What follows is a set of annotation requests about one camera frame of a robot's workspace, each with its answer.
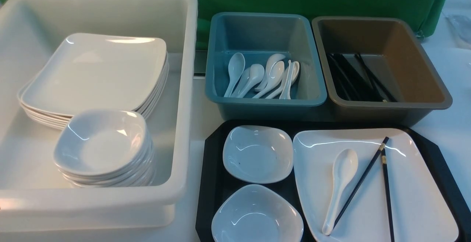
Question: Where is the large white plastic tub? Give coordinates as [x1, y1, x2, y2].
[0, 0, 198, 232]

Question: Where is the stack of white bowls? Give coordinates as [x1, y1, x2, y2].
[53, 109, 157, 188]

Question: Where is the white spoon right upright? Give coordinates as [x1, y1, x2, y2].
[279, 60, 294, 99]

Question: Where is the white spoon centre front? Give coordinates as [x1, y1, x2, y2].
[253, 60, 285, 99]

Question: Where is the white spoon far left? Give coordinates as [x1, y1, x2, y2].
[224, 52, 245, 97]

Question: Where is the bundle of black chopsticks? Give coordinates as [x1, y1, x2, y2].
[326, 53, 397, 102]

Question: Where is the white spoon far right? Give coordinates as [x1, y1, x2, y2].
[265, 60, 300, 99]

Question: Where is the teal plastic bin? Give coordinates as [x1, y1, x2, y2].
[205, 12, 327, 121]

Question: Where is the stack of white square plates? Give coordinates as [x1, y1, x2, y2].
[17, 33, 169, 130]

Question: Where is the white square rice plate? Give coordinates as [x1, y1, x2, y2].
[293, 128, 459, 242]

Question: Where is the black chopstick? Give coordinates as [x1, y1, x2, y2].
[333, 137, 390, 227]
[381, 149, 395, 242]

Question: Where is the white bowl tray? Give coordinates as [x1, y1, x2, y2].
[222, 126, 293, 184]
[211, 184, 304, 242]

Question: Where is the white spoon centre back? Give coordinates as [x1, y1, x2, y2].
[254, 53, 286, 92]

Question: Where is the black serving tray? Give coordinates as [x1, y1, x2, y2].
[195, 120, 470, 242]

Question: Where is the brown grey plastic bin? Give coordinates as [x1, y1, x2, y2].
[312, 17, 453, 126]

